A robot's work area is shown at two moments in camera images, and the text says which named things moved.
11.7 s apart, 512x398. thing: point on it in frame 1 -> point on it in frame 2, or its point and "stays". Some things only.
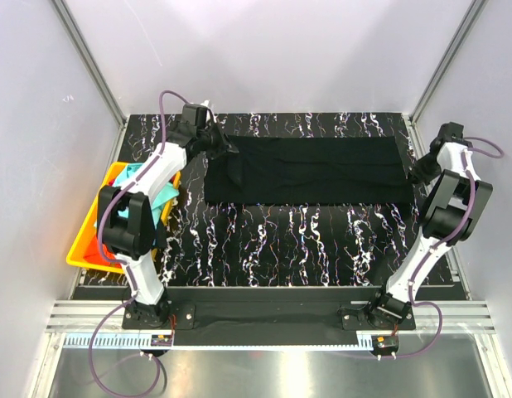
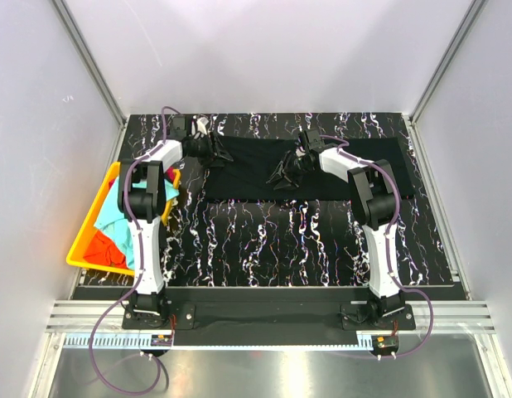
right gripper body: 425,169 -> 301,163
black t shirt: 310,170 stays
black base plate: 270,316 stays
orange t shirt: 92,254 stays
